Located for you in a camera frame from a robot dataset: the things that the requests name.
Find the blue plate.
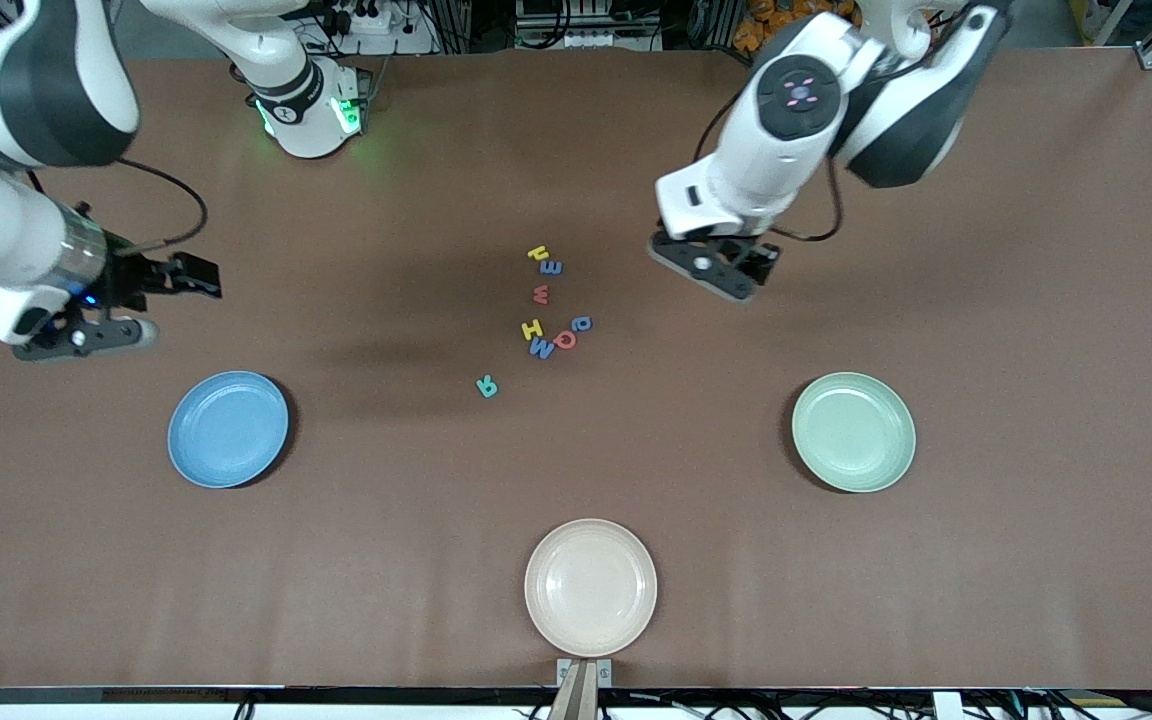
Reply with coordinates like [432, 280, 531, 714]
[167, 371, 290, 490]

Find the green plate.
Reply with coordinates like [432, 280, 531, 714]
[791, 372, 917, 494]

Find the beige plate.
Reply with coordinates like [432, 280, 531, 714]
[524, 518, 658, 659]

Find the orange object pile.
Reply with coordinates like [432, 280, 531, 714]
[733, 0, 807, 56]

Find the background electronics unit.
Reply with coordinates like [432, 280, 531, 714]
[514, 0, 664, 51]

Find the white power strip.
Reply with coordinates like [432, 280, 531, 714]
[331, 0, 437, 56]

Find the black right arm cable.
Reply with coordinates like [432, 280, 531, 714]
[26, 158, 209, 251]

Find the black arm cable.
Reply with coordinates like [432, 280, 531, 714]
[26, 158, 209, 251]
[696, 120, 843, 243]

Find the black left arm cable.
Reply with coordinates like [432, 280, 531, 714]
[696, 120, 843, 243]

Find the small metal bracket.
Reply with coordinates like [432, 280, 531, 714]
[556, 658, 613, 689]

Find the black cable below table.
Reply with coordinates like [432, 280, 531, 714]
[976, 668, 1152, 720]

